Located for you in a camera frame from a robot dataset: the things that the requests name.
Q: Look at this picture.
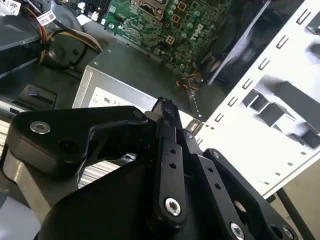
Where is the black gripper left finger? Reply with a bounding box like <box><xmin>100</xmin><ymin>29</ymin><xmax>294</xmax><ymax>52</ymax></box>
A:
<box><xmin>1</xmin><ymin>96</ymin><xmax>189</xmax><ymax>228</ymax></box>

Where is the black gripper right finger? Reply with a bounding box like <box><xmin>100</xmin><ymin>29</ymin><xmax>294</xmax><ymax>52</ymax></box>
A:
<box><xmin>175</xmin><ymin>109</ymin><xmax>300</xmax><ymax>240</ymax></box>

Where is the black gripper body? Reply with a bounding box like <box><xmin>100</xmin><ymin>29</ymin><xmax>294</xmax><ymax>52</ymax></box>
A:
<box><xmin>39</xmin><ymin>124</ymin><xmax>227</xmax><ymax>240</ymax></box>

